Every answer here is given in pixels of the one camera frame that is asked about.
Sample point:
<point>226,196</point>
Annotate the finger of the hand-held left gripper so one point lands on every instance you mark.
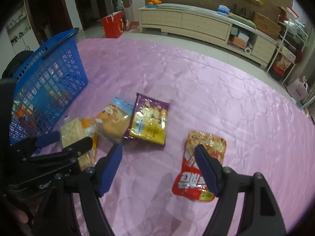
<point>48,140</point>
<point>81,145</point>

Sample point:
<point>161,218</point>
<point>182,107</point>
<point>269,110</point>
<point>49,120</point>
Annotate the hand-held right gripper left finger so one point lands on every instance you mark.
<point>110,172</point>

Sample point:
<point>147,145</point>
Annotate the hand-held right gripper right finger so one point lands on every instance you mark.
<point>208,172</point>

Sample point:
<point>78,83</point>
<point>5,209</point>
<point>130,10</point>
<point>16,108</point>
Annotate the pale cracker packet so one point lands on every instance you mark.
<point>71,132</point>

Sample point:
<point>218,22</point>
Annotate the large red snack packet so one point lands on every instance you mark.
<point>184,177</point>

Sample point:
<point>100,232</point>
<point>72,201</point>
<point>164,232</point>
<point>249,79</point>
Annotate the bread packet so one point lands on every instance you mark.
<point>115,123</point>

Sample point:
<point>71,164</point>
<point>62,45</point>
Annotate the purple yellow snack packet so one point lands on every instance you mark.
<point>147,123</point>

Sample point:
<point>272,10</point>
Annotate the blue plastic basket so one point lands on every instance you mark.
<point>49,78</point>

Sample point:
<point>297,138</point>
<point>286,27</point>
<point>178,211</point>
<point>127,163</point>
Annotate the person's left hand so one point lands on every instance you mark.
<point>18,213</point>

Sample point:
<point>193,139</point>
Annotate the black jacket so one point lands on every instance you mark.
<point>17,64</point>

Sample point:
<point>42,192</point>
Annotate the pink quilted table cover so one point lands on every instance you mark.
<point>221,91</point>

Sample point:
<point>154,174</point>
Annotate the pink bag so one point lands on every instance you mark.
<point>297,89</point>

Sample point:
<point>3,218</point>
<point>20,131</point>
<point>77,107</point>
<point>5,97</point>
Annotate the red paper bag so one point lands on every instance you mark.
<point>113,25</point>

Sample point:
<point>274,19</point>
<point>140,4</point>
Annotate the white paper roll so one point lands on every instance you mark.
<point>247,50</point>

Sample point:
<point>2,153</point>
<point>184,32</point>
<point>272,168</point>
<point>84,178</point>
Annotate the red dustpan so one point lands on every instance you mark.
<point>132,25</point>

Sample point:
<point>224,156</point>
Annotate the orange box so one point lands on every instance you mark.
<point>240,41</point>

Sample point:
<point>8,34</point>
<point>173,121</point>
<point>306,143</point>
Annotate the white metal shelf rack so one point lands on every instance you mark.
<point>288,51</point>

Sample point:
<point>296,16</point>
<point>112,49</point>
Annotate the beige TV cabinet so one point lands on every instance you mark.
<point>196,22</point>

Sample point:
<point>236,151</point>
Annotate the green folded cushion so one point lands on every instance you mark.
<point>242,21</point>

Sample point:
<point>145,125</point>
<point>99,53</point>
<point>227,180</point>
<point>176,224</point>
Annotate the blue plate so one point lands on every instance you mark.
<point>150,5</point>

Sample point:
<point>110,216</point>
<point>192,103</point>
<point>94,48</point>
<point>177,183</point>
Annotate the brown cardboard box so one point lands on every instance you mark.
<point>268,25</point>

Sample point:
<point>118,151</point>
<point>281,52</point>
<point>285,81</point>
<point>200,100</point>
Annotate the pile of oranges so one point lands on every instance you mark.
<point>154,1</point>

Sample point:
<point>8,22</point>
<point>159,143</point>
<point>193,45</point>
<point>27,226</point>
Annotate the blue tissue box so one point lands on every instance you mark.
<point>223,10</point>

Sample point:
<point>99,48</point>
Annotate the black router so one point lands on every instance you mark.
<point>243,9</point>

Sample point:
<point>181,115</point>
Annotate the red white box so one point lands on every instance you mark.
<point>290,12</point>

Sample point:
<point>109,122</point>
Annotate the white wall shelf cabinet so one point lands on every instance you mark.
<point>18,29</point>

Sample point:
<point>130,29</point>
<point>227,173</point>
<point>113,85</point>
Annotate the dark wooden door frame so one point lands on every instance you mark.
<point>61,9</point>
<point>98,2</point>

